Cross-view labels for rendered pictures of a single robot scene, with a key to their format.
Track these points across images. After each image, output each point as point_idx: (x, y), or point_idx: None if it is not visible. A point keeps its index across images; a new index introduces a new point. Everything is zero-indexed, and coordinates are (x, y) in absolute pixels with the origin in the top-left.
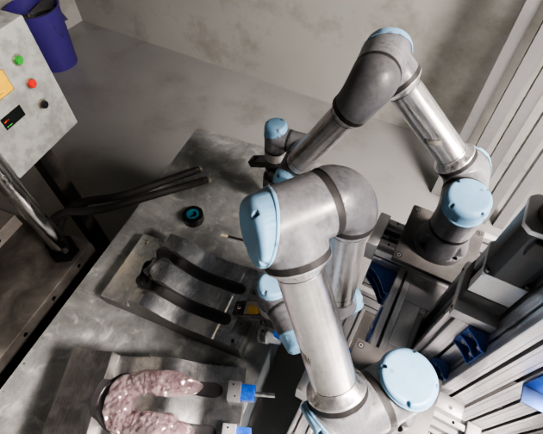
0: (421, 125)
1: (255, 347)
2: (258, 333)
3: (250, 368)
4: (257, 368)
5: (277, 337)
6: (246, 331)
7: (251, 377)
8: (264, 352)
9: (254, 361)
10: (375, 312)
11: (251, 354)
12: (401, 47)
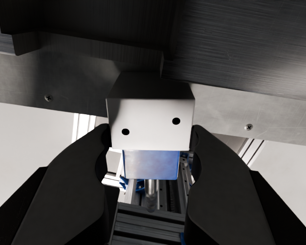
0: None
1: (98, 69)
2: (122, 100)
3: (14, 70)
4: (31, 94)
5: (140, 165)
6: (82, 44)
7: None
8: (92, 104)
9: (48, 78)
10: (250, 140)
11: (66, 59)
12: None
